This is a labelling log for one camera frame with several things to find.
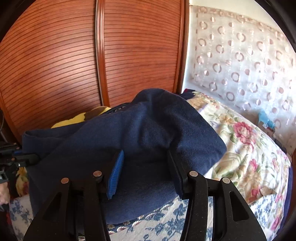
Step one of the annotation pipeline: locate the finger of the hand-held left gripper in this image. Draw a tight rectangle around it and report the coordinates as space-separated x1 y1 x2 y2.
13 149 40 166

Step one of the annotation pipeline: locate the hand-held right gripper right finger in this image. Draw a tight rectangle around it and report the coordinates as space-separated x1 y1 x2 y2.
166 151 267 241

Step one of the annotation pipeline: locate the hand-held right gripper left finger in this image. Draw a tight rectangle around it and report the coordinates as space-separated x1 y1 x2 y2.
23 149 125 241

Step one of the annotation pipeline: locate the navy printed t-shirt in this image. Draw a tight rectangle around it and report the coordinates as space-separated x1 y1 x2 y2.
22 88 227 225

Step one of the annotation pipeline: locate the person's left hand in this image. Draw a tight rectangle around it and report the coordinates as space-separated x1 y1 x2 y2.
0 183 11 205

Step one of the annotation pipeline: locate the blue and white floral bedsheet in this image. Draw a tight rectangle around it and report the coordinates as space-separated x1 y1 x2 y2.
9 192 286 241

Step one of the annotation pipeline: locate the yellow plush toy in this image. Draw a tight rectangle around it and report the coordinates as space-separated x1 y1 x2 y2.
51 106 111 129

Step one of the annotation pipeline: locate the floral quilt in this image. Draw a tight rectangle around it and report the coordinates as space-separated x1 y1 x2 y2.
183 91 292 234

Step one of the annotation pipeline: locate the wooden slatted wardrobe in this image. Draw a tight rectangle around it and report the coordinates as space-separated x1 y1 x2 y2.
0 0 190 144

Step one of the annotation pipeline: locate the navy blanket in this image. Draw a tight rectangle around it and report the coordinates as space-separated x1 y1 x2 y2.
283 160 292 214

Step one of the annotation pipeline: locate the sheer circle-patterned curtain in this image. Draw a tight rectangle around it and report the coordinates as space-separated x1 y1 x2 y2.
190 6 296 149

